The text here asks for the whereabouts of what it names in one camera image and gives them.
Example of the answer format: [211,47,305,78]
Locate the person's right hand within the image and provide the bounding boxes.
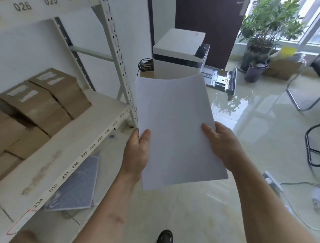
[201,122,247,173]

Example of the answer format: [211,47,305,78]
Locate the person's left hand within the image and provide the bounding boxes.
[120,129,151,184]

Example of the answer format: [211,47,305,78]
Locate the white paper sheets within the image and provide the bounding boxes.
[135,74,229,191]

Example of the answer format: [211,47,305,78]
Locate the person's left forearm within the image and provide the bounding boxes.
[15,170,142,243]

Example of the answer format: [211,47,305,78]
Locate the person's right forearm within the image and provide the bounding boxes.
[230,161,320,243]

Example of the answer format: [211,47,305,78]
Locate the grey printer paper tray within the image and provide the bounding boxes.
[201,65,237,96]

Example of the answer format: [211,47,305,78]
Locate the white metal shelving rack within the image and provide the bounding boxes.
[0,0,139,243]

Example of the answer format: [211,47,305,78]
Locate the dark waste bin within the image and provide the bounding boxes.
[244,62,269,83]

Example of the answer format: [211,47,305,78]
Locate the white power strip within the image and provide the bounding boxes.
[262,171,284,193]

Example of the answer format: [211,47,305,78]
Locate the white printer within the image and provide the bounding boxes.
[152,28,211,80]

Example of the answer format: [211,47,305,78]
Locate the grey mat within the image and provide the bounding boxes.
[42,155,100,211]

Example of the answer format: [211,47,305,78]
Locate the brown cardboard box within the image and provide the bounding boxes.
[0,151,23,181]
[5,126,50,160]
[0,112,28,153]
[0,81,72,137]
[28,68,92,120]

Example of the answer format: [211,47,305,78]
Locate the person's black shoe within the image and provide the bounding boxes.
[157,229,174,243]

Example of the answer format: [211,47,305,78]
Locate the open cardboard box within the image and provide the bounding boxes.
[262,51,307,81]

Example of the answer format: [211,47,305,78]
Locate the black metal chair base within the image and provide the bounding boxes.
[305,123,320,167]

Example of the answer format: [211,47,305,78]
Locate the yellow packet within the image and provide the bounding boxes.
[278,46,297,60]

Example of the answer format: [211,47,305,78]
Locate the green potted plant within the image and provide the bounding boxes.
[237,0,306,71]

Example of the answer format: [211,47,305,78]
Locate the black coiled cable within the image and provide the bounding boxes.
[136,58,154,76]

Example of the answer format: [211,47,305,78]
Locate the metal frame chair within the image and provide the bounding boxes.
[286,54,320,112]

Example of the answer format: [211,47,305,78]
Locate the grey cable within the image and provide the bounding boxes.
[279,182,320,232]

